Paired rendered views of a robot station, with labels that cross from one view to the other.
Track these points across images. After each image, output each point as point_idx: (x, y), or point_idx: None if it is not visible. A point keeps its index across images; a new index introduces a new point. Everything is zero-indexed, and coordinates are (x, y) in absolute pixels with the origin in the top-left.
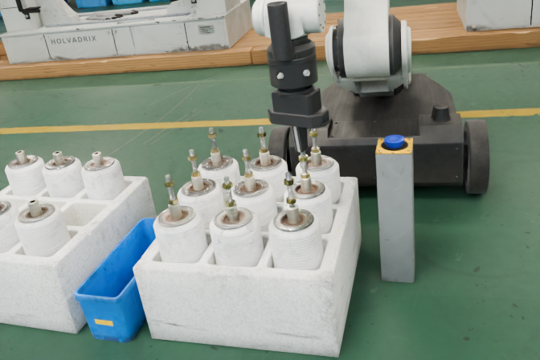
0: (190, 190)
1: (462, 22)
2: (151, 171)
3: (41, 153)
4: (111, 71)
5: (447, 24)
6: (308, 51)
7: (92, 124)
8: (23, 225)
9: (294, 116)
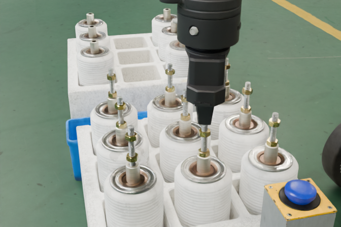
0: (160, 100)
1: None
2: (300, 88)
3: (272, 30)
4: None
5: None
6: (200, 5)
7: (337, 29)
8: (78, 53)
9: (187, 76)
